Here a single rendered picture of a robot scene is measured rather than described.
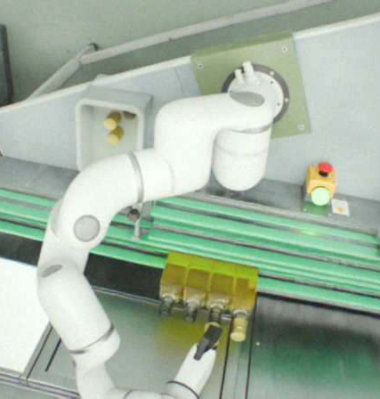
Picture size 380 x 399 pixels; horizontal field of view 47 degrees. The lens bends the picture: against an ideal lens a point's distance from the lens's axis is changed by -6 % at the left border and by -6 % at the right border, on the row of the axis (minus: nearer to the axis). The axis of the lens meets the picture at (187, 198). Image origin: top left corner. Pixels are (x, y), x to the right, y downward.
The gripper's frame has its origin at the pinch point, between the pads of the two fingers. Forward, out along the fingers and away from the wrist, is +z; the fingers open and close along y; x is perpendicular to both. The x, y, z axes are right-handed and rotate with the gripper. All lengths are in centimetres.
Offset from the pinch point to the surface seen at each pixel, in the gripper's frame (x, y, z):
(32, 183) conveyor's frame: 63, 7, 17
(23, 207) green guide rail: 60, 5, 9
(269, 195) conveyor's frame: 1.8, 15.2, 36.2
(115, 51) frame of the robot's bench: 77, 23, 81
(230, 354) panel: -4.0, -12.2, 6.6
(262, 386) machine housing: -14.2, -16.4, 4.4
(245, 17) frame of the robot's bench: 33, 43, 93
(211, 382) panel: -2.8, -12.8, -2.7
